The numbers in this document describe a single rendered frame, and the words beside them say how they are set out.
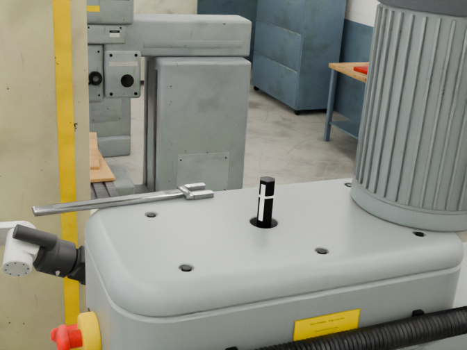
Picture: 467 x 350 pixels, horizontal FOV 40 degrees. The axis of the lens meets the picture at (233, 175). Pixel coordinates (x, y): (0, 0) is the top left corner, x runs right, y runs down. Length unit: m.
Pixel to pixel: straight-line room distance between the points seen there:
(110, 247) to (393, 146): 0.38
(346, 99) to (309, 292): 7.76
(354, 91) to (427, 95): 7.50
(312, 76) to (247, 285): 7.58
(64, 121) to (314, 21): 5.87
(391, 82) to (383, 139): 0.08
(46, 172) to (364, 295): 1.93
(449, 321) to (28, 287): 2.16
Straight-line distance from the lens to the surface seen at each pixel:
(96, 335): 0.82
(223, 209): 0.88
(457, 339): 1.00
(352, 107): 8.37
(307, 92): 8.29
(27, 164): 2.58
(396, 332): 0.83
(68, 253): 1.59
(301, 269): 0.76
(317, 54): 8.23
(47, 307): 2.87
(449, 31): 0.82
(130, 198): 0.88
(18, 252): 1.55
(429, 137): 0.85
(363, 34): 8.18
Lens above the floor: 2.25
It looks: 21 degrees down
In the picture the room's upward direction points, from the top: 4 degrees clockwise
